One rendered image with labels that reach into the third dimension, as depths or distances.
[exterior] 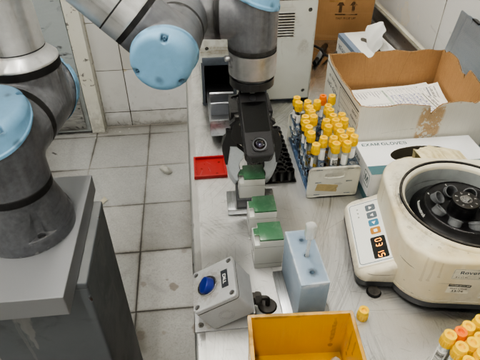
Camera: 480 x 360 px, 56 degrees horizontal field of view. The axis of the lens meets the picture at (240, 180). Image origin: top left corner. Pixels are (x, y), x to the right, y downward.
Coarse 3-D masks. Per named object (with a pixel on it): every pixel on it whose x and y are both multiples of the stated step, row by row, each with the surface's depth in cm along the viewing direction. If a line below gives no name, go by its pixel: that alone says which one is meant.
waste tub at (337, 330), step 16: (256, 320) 57; (272, 320) 57; (288, 320) 57; (304, 320) 58; (320, 320) 58; (336, 320) 58; (352, 320) 56; (256, 336) 59; (272, 336) 60; (288, 336) 60; (304, 336) 60; (320, 336) 60; (336, 336) 60; (352, 336) 56; (256, 352) 62; (272, 352) 62; (288, 352) 62; (304, 352) 63; (320, 352) 63; (336, 352) 63; (352, 352) 57
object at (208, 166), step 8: (200, 160) 98; (208, 160) 98; (216, 160) 98; (200, 168) 96; (208, 168) 96; (216, 168) 96; (224, 168) 96; (200, 176) 93; (208, 176) 93; (216, 176) 93; (224, 176) 93
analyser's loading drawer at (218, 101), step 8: (208, 88) 114; (216, 88) 114; (224, 88) 114; (208, 96) 111; (216, 96) 107; (224, 96) 107; (208, 104) 108; (216, 104) 103; (224, 104) 103; (216, 112) 104; (224, 112) 104; (216, 120) 99; (224, 120) 99; (216, 128) 100; (224, 128) 101
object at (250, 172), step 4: (256, 164) 84; (260, 164) 84; (244, 168) 83; (248, 168) 83; (252, 168) 83; (256, 168) 83; (260, 168) 83; (240, 172) 82; (244, 172) 82; (248, 172) 82; (252, 172) 82; (256, 172) 82; (260, 172) 82; (244, 176) 81; (248, 176) 81; (252, 176) 81; (256, 176) 81; (260, 176) 81; (264, 176) 81
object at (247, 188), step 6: (240, 180) 82; (246, 180) 81; (252, 180) 81; (258, 180) 81; (264, 180) 81; (240, 186) 82; (246, 186) 82; (252, 186) 82; (258, 186) 82; (264, 186) 82; (240, 192) 82; (246, 192) 83; (252, 192) 83; (258, 192) 83; (264, 192) 83; (240, 198) 83
